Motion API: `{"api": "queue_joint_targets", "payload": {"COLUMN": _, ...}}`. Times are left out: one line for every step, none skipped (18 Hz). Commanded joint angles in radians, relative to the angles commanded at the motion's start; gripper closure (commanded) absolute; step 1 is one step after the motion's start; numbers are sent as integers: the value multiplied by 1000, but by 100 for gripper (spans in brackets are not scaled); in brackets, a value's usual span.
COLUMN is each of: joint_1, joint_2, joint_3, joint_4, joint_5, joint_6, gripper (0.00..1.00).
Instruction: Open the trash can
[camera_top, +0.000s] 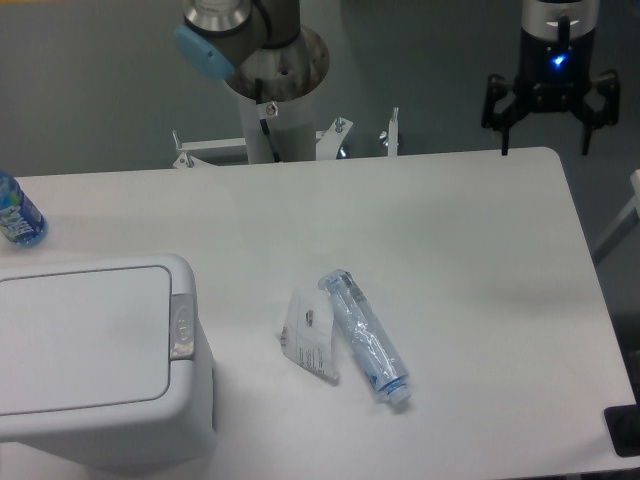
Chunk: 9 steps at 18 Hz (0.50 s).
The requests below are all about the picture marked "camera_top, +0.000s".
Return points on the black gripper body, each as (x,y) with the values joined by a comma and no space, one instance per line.
(556,46)

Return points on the grey robot arm base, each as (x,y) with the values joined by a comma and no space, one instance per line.
(260,49)

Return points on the white trash can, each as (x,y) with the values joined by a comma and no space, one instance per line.
(179,425)

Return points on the white trash can lid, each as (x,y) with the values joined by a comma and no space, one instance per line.
(84,339)

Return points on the crushed clear plastic bottle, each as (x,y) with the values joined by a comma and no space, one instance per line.
(372,348)

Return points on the clear plastic packet wrapper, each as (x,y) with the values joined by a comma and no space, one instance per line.
(307,333)

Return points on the black object at table corner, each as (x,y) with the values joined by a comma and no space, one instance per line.
(623,426)

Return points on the grey lid push button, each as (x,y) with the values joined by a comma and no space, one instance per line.
(182,327)

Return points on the blue labelled water bottle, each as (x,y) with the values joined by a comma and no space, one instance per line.
(22,223)

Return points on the white frame at right edge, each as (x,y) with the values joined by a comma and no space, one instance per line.
(622,224)

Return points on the white metal frame bracket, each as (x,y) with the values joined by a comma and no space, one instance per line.
(328,145)

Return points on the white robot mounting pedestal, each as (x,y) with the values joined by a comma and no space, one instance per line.
(277,131)

